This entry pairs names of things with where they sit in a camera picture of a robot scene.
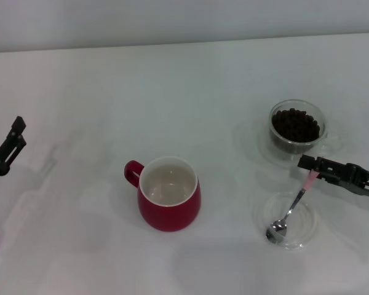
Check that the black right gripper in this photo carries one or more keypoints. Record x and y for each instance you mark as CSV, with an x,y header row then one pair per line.
x,y
366,181

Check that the clear glass cup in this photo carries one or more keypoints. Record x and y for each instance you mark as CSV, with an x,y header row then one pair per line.
x,y
295,147

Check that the small clear glass dish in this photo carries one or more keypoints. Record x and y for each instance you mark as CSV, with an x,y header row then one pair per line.
x,y
304,224

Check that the red ceramic mug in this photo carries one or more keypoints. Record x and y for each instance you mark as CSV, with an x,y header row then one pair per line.
x,y
169,215

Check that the coffee beans pile in glass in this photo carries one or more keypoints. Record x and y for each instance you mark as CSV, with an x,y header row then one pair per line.
x,y
295,126

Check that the clear glass saucer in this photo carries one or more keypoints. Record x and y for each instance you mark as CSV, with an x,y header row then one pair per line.
x,y
270,153

